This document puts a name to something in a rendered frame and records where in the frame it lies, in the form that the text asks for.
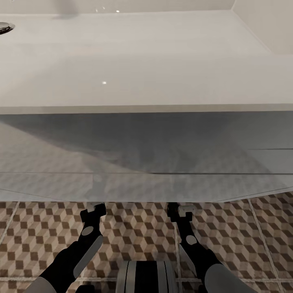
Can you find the mousetrap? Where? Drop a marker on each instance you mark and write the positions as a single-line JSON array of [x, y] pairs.
[[173, 206]]

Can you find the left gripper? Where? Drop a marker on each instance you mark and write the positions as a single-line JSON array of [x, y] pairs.
[[99, 211]]

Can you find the furniture sink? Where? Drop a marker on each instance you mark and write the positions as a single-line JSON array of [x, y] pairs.
[[145, 100]]

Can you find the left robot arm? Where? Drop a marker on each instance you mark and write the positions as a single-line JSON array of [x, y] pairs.
[[70, 262]]

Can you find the robot trunk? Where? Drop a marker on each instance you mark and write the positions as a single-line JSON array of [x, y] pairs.
[[146, 277]]

